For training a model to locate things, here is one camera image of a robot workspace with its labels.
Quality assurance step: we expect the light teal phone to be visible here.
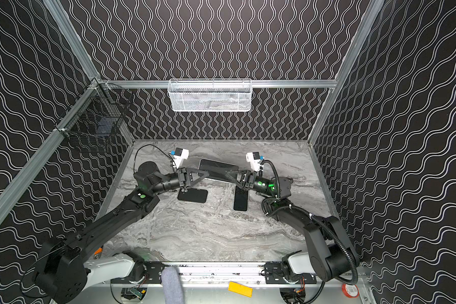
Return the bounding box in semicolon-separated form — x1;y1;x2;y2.
233;187;249;212

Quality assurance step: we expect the black phone case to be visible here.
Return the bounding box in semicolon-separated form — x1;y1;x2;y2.
177;188;208;203

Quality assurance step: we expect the black phone screen up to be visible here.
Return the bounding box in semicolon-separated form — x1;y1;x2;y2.
198;159;239;182

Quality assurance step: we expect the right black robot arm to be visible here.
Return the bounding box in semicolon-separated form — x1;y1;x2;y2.
224;170;360;285

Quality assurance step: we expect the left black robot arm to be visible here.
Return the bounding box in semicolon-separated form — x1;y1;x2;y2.
32;162;210;303

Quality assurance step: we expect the white mesh basket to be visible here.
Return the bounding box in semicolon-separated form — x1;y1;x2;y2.
167;79;253;112

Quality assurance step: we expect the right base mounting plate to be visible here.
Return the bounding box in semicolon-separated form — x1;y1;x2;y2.
260;262;317;284

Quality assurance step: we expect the base mounting plate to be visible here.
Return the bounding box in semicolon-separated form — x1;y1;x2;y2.
111;262;165;285
260;262;317;284

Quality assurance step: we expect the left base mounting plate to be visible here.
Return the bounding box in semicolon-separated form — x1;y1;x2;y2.
111;262;165;285

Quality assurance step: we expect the yellow card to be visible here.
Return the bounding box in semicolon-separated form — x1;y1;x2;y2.
228;282;253;298

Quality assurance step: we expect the grey cloth roll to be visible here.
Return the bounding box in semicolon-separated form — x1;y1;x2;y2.
161;267;185;304

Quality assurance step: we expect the red tape roll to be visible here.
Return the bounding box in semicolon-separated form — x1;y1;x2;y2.
341;284;360;298

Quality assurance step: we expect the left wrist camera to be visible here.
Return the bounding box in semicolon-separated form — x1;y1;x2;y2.
169;148;189;171

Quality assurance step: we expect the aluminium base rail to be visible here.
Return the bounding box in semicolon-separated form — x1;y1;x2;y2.
60;261;366;286

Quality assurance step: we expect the black wire basket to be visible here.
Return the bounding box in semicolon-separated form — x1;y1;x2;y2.
61;84;134;154

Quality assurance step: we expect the orange handled tool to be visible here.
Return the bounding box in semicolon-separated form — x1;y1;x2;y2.
94;247;103;258

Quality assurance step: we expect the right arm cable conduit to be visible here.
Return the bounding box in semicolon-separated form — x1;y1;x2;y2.
260;159;360;286

